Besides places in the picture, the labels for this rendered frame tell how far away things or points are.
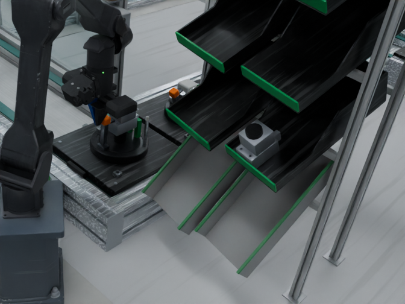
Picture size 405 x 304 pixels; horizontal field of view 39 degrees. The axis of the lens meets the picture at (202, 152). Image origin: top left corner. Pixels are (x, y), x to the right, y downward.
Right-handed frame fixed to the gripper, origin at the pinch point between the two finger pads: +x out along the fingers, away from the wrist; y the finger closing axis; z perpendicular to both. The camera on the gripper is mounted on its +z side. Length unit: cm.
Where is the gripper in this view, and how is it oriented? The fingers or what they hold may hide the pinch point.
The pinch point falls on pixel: (97, 111)
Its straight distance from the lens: 128.3
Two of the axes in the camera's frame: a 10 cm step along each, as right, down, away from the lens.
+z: -6.6, 3.6, -6.6
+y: 7.4, 4.7, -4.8
